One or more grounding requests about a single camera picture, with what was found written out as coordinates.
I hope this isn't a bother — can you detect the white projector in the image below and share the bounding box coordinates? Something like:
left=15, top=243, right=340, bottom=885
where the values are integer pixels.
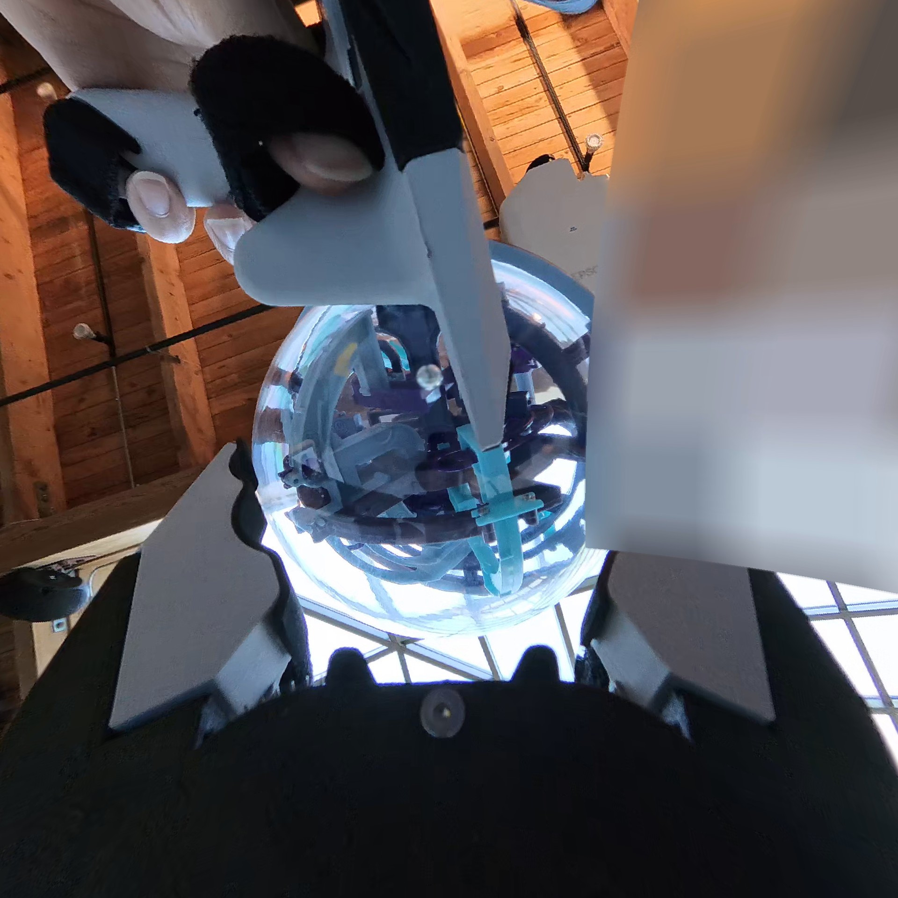
left=500, top=156, right=611, bottom=299

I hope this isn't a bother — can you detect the person's left hand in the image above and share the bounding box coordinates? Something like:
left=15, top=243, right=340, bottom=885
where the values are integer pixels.
left=42, top=0, right=374, bottom=266

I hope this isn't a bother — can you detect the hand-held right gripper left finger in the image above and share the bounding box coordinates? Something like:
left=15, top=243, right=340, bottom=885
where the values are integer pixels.
left=109, top=442, right=313, bottom=732

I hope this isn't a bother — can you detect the black ceiling track rail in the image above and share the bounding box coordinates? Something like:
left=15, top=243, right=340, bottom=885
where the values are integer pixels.
left=0, top=305, right=299, bottom=408
left=508, top=0, right=594, bottom=169

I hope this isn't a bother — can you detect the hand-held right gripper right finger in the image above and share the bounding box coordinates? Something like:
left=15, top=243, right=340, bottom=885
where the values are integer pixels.
left=577, top=550, right=780, bottom=724

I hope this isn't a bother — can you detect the skylight window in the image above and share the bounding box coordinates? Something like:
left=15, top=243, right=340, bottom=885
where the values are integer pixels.
left=295, top=572, right=898, bottom=766

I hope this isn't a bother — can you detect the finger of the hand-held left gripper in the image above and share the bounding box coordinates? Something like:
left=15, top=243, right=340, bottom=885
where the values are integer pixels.
left=403, top=144, right=514, bottom=451

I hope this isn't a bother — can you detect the clear plastic maze ball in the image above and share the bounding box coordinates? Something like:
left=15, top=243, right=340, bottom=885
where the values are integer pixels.
left=251, top=240, right=610, bottom=637

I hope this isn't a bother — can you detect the black dome fixture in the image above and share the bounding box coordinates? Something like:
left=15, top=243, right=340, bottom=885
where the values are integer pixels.
left=0, top=567, right=91, bottom=622

